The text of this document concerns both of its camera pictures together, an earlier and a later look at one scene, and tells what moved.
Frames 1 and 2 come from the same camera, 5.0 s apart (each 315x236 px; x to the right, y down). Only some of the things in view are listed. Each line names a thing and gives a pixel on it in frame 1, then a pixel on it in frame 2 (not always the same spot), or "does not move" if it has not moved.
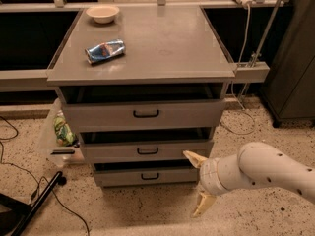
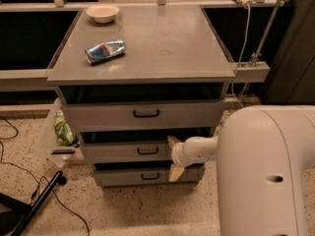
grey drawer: [146, 150] does not move
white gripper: [209, 175] to [179, 154]
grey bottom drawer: [145, 173] does not move
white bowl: [102, 14] does not move
